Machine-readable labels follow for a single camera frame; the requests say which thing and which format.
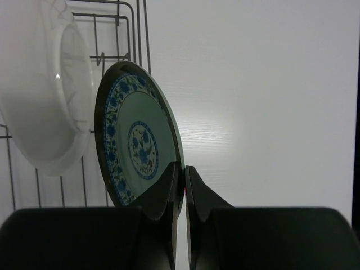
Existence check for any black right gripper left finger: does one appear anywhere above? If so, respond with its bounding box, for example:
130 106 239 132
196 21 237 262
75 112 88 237
123 162 179 269

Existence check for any small blue floral plate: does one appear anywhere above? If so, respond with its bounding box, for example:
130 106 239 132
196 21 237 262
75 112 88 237
94 61 185 206

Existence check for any grey wire dish rack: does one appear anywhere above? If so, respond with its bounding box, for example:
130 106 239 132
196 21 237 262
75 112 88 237
1 1 151 217

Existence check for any white plate grey rim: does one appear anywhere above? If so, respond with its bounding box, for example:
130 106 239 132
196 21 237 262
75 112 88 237
1 1 95 176

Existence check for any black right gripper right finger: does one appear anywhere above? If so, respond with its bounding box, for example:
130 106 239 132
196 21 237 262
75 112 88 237
184 166 232 269

